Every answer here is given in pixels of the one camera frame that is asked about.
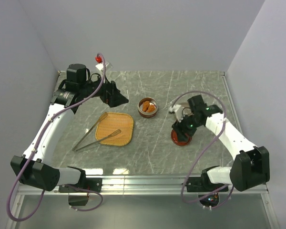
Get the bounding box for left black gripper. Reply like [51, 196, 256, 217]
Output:
[80, 71, 129, 107]

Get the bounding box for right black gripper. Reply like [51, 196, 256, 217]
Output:
[172, 111, 203, 142]

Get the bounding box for red round lid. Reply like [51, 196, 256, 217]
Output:
[171, 129, 192, 146]

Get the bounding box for brown round lid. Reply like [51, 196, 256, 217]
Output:
[179, 102, 193, 117]

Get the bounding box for fried chicken drumstick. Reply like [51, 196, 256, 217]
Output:
[146, 104, 156, 113]
[142, 101, 150, 112]

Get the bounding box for red-sided metal tin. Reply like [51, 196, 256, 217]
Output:
[138, 97, 158, 118]

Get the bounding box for metal tongs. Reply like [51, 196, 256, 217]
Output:
[72, 112, 122, 152]

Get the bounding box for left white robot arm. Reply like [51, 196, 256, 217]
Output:
[10, 62, 129, 192]

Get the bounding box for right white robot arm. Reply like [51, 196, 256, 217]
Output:
[169, 95, 270, 191]

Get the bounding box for woven bamboo tray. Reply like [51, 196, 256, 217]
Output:
[95, 112, 134, 146]

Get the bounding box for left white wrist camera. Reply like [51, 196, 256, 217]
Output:
[95, 56, 112, 73]

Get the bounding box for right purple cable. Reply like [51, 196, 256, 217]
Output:
[172, 90, 235, 210]

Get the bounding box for purple cable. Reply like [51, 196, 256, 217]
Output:
[172, 90, 235, 210]
[6, 52, 107, 221]

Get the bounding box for aluminium frame rail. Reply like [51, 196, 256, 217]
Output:
[6, 175, 279, 229]

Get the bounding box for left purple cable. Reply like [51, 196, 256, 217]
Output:
[6, 52, 107, 221]

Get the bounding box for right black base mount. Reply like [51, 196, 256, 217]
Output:
[183, 175, 229, 209]

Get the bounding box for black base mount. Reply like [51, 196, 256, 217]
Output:
[58, 177, 102, 207]
[183, 175, 229, 209]

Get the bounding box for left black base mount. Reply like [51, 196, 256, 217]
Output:
[58, 177, 102, 207]

